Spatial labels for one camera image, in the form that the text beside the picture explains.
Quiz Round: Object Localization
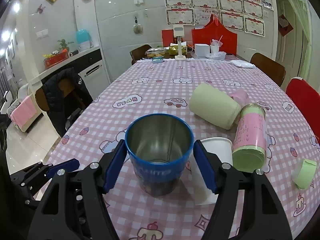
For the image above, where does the blue black metal cup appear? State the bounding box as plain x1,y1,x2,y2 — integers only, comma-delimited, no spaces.
125,113,194,197

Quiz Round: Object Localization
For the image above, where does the white paper cup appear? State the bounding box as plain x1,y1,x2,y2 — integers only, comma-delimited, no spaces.
190,137,233,205

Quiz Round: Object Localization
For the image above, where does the pink translucent cup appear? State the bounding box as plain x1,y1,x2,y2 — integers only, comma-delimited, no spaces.
229,88,249,106

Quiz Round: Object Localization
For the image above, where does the large light green cup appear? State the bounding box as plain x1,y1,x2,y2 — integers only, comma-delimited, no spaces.
189,83,241,130

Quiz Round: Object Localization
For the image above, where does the plastic cup with straw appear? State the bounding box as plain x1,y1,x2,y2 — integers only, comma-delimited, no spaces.
210,36,223,54

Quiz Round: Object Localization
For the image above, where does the pink green clear tumbler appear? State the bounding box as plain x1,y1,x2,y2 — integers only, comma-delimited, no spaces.
232,103,266,173

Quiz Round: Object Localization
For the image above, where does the chair with black jacket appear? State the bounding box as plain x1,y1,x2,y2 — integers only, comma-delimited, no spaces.
35,68,93,137

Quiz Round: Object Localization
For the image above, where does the pink checkered tablecloth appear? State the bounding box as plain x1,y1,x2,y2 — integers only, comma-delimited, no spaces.
49,60,319,239

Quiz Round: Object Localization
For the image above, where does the red planter box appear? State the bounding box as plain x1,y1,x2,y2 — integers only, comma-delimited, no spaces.
44,50,68,69

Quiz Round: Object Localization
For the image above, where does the red cushioned chair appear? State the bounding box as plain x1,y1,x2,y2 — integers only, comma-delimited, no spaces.
286,77,320,142

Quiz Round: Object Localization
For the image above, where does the white cabinet with counter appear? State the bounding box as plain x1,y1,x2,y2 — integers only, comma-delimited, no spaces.
28,45,111,100

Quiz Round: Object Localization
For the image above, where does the potted green plant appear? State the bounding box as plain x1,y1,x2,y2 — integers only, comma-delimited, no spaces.
57,39,74,52

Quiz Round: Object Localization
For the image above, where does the brown wooden chair right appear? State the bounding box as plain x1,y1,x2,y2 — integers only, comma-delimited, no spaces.
250,53,286,87

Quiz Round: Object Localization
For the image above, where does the brown wooden chair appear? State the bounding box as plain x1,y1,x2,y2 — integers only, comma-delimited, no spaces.
250,53,286,87
130,44,151,65

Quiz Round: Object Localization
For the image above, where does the white plastic bag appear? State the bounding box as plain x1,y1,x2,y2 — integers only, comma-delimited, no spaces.
231,60,256,69

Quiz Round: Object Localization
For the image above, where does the teal white humidifier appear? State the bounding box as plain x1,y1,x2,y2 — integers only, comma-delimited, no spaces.
76,29,91,51

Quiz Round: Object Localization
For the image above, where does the brown wooden chair far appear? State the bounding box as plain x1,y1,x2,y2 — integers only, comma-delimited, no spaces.
130,44,151,65

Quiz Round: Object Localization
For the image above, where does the white box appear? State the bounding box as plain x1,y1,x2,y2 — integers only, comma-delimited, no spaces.
195,43,210,57

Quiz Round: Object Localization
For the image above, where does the food container with snacks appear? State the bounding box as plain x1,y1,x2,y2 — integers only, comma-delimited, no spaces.
145,47,166,59

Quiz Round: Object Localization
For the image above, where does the red gift bag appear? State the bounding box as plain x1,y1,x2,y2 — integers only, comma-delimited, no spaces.
191,14,238,56

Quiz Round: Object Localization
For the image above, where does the red door diamond decoration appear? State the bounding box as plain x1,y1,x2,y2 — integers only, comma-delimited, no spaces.
278,14,293,37

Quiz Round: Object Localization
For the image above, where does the small red bag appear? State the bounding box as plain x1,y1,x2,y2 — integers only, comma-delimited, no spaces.
161,29,174,47

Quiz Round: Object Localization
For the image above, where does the white desk lamp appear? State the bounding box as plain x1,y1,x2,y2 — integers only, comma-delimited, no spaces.
173,24,186,61

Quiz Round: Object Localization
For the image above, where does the round wall ornament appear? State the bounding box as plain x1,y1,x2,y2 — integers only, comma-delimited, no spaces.
133,16,143,34

